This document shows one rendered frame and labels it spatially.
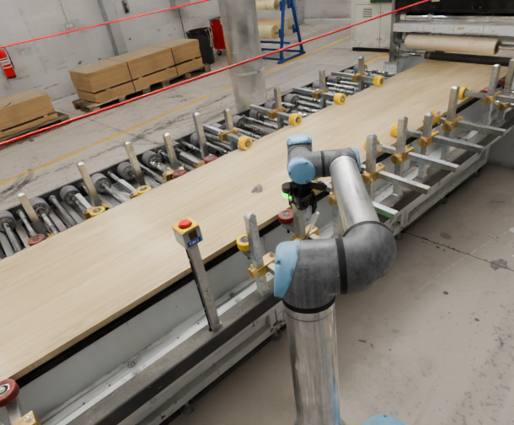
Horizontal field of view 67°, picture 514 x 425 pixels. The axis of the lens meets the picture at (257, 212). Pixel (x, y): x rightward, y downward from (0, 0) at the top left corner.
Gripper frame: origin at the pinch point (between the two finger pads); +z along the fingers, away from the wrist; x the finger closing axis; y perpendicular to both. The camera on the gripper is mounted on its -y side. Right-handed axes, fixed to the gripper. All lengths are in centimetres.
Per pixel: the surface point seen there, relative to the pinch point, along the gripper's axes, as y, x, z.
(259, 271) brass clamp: 25.5, -5.3, 15.9
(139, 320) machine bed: 73, -28, 24
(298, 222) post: 0.3, -6.3, 5.1
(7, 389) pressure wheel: 118, -20, 10
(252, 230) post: 24.6, -6.0, -4.8
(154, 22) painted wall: -311, -758, 4
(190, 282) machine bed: 47, -28, 22
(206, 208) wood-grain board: 17, -57, 11
